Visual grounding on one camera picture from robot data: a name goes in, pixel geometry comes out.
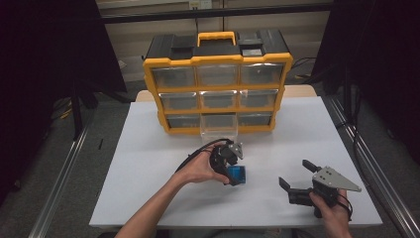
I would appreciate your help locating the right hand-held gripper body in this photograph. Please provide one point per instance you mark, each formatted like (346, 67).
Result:
(330, 180)

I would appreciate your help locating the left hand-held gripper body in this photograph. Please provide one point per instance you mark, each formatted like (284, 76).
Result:
(228, 153)

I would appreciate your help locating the small blue box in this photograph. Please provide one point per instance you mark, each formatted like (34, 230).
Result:
(238, 173)

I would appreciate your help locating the transparent plastic drawer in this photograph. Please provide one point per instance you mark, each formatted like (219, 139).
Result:
(219, 130)

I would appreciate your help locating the yellow black drawer cabinet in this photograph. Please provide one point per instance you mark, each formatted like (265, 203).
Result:
(216, 51)

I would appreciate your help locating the person's left hand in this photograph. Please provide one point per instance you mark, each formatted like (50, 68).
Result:
(199, 168)

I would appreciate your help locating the person's right hand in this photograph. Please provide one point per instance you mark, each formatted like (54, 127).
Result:
(335, 216)

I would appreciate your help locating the grid of clear cabinet drawers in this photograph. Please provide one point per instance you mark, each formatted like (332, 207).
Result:
(175, 76)

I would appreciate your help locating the black curtain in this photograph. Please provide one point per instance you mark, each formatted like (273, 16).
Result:
(39, 66)
(383, 66)

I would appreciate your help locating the black horizontal bar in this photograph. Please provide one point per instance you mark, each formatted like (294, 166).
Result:
(165, 15)

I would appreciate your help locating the black metal stand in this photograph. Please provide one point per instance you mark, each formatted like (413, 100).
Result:
(77, 112)

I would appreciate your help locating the metal floor rail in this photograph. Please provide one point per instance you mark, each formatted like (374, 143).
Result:
(59, 185)
(379, 172)

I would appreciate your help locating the white wall socket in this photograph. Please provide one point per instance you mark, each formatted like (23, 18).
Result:
(199, 4)

